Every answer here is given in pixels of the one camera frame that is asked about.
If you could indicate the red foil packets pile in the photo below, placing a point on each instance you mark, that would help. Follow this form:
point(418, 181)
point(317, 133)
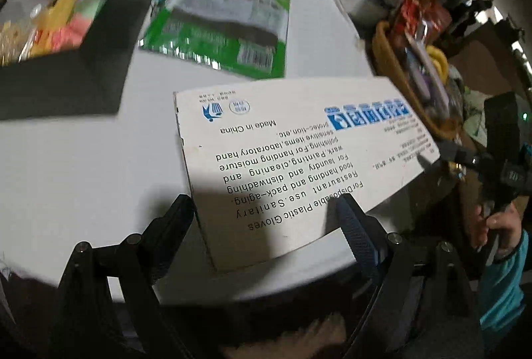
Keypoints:
point(415, 16)

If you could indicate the yellow packet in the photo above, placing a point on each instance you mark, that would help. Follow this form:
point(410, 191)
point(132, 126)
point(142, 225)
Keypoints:
point(62, 9)

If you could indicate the yellow scissors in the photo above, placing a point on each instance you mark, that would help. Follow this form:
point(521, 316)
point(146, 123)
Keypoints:
point(438, 59)

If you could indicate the person's right forearm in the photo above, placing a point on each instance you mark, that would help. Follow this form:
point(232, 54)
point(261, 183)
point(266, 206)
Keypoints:
point(507, 292)

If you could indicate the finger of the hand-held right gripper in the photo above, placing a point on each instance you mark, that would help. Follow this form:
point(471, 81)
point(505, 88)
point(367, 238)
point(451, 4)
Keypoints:
point(453, 153)

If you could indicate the wicker basket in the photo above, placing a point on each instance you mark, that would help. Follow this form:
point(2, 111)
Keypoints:
point(388, 68)

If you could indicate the person's right hand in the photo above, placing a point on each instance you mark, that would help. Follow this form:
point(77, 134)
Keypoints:
point(505, 230)

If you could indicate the pink crinkled packet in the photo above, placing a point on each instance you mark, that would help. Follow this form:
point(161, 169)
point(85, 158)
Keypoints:
point(70, 34)

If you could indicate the black storage container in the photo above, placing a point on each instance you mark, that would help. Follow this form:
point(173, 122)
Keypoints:
point(104, 63)

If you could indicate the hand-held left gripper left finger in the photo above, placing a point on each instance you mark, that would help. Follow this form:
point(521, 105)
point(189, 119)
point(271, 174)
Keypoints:
point(174, 226)

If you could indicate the white disposable glove box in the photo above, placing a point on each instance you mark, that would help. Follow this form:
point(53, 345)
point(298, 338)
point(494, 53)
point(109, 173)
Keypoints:
point(291, 134)

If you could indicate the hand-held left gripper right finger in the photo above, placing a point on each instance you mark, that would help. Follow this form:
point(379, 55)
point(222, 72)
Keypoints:
point(353, 230)

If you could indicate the green seaweed packet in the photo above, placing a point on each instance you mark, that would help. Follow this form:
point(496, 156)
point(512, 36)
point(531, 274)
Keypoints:
point(216, 38)

